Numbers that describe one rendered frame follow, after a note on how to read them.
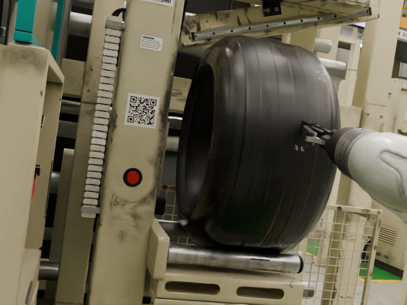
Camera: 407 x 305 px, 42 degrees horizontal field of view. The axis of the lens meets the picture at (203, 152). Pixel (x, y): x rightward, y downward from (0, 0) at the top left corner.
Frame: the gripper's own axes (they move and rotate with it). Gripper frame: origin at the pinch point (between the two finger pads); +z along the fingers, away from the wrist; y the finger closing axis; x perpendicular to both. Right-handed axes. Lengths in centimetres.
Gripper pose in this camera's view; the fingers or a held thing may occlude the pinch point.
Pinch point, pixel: (310, 130)
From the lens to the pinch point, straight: 114.2
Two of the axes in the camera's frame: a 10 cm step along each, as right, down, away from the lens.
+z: -2.0, -2.2, 9.5
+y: -9.6, -1.3, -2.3
